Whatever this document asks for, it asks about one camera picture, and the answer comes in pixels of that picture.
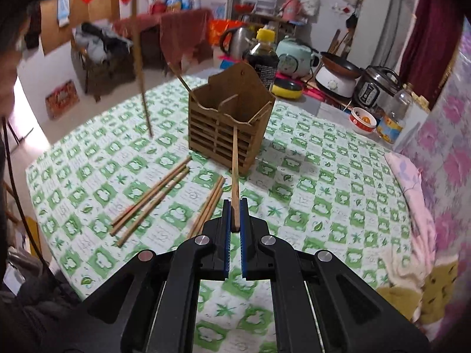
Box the white electric cooker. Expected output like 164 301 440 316
315 65 360 98

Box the wooden wall board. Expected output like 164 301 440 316
39 0 122 56

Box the red and white bowl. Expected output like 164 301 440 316
349 106 378 136

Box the clear plastic oil bottle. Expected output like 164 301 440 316
376 84 413 145

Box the wooden chair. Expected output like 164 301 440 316
71 37 137 102

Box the dark bottle with yellow cap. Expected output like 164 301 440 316
245 27 280 89

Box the person's dark clothing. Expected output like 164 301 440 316
0 132 88 353

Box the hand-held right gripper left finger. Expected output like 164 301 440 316
40 199 233 353

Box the stainless steel kettle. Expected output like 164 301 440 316
220 26 255 61

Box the green patterned tablecloth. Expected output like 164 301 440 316
25 75 416 353

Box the red printed box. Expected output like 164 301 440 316
45 80 81 120

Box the black cable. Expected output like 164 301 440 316
2 117 65 293

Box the pile of grey clothes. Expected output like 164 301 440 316
74 22 134 64

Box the pink floral cloth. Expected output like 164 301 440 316
395 18 471 339

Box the orange plastic bag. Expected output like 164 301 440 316
208 19 237 45

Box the slatted wooden chopstick holder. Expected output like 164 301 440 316
188 61 276 171

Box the dark red curtain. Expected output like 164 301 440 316
399 0 465 111

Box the silver black pressure cooker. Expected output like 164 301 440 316
353 65 402 113

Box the light green rice cooker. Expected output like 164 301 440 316
275 37 321 80

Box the blue and white packet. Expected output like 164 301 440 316
55 0 72 27

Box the brown frying pan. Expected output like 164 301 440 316
319 51 363 79

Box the pink and yellow blanket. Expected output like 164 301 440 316
379 152 460 326

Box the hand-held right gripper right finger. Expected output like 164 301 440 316
239 198 431 353

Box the red cloth covered table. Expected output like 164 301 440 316
113 8 215 75

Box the yellow bowl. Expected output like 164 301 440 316
271 78 304 99

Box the dark hanging garment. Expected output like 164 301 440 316
25 4 43 51

